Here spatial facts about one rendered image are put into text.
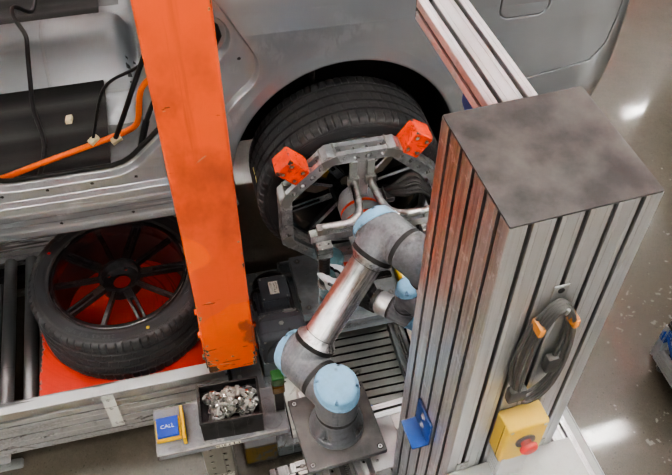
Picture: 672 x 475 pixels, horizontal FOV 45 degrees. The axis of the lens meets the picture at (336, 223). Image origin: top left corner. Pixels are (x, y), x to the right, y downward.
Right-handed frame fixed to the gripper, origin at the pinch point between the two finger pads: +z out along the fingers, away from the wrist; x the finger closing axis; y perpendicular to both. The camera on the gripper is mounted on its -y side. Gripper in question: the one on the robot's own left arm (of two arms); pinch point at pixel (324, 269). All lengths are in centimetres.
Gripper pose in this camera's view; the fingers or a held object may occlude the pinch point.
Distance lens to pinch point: 258.9
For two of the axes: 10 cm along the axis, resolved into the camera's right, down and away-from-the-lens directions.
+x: 5.3, -6.4, 5.6
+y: 0.0, 6.6, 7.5
